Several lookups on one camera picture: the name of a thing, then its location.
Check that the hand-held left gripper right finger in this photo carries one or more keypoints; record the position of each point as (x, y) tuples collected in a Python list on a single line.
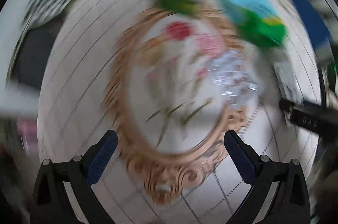
[(239, 158)]

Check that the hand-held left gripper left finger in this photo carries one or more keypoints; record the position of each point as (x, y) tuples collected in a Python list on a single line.
[(103, 158)]

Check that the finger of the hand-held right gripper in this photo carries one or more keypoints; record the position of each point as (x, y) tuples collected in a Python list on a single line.
[(295, 105)]

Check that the blue clear plastic wrapper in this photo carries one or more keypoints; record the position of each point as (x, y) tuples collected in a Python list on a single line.
[(235, 76)]

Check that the pink plastic item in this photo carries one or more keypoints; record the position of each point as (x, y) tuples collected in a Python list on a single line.
[(26, 131)]

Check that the blue green packet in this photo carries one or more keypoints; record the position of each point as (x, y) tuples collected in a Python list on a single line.
[(250, 15)]

